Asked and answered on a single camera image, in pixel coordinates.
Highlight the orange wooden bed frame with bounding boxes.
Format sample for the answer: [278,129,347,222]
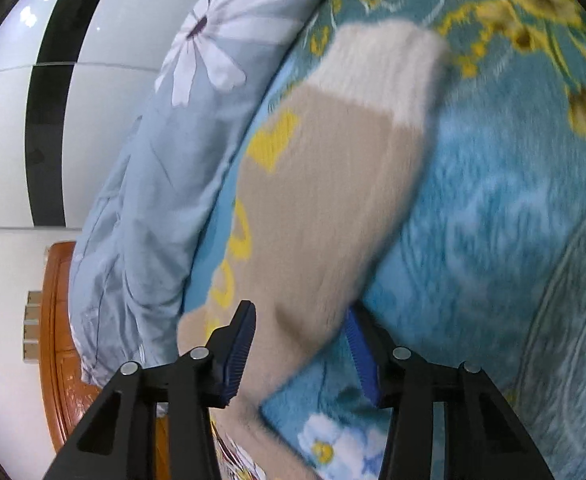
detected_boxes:
[39,239,175,480]

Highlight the beige fuzzy cartoon sweater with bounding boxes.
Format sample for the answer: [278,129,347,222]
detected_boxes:
[177,20,448,479]

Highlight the light blue floral quilt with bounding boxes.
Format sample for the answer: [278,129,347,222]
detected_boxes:
[68,0,321,387]

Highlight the blue floral fleece blanket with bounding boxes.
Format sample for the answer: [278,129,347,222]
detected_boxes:
[182,0,586,480]

